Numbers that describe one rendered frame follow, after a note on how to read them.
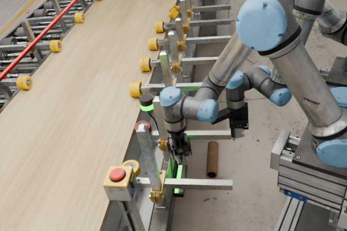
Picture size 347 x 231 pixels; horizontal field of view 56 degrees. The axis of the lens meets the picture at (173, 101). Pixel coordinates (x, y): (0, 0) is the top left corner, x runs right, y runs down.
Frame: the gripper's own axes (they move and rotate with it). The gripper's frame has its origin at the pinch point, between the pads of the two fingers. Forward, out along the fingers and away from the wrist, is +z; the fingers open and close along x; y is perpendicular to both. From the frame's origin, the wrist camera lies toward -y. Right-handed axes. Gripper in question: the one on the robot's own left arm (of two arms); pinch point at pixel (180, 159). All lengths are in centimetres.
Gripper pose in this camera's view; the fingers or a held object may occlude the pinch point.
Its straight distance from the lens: 133.9
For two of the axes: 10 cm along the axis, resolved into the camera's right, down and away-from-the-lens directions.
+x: 9.7, -2.3, 0.9
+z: 1.3, 7.9, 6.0
